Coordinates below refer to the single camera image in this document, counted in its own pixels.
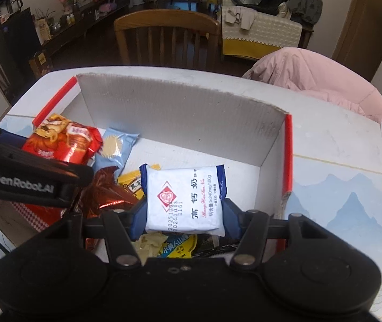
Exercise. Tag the black cabinet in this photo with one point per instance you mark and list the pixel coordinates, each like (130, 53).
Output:
(13, 37)

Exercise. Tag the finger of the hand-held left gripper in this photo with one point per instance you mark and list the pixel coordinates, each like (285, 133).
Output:
(8, 139)
(77, 177)

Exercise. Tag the black cookie packet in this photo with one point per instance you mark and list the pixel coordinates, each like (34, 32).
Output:
(216, 245)

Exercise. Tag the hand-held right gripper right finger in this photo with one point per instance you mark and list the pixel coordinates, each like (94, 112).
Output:
(232, 221)

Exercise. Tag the wooden chair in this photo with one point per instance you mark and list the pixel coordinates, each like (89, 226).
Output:
(167, 40)

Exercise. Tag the white blue-edged milk packet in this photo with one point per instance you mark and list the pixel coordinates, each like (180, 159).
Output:
(184, 201)

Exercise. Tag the yellow cartoon snack packet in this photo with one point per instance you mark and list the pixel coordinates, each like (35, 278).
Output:
(179, 246)

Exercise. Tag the sofa with cream cover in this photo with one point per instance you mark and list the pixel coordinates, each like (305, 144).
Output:
(261, 37)

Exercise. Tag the cream snack packet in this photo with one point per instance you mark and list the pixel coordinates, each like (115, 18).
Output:
(149, 245)

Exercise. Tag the yellow candy packet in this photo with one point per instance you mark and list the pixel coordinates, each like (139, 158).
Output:
(134, 182)

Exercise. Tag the red cardboard box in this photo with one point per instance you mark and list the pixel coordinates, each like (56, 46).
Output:
(177, 117)

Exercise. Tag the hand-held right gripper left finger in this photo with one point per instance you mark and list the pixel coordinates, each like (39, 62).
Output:
(137, 223)

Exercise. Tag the brown paper bag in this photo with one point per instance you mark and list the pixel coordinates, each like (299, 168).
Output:
(40, 63)

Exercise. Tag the brown foil cookie packet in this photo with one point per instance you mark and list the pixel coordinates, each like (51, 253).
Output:
(107, 191)

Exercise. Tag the pink jacket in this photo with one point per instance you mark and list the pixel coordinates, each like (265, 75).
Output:
(315, 80)

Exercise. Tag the dark wooden tv cabinet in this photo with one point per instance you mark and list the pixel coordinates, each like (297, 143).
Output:
(83, 16)

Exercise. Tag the red snack packet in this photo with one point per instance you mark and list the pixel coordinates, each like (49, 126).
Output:
(63, 141)

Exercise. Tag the light blue snack packet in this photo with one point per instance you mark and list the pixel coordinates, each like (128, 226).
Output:
(113, 147)

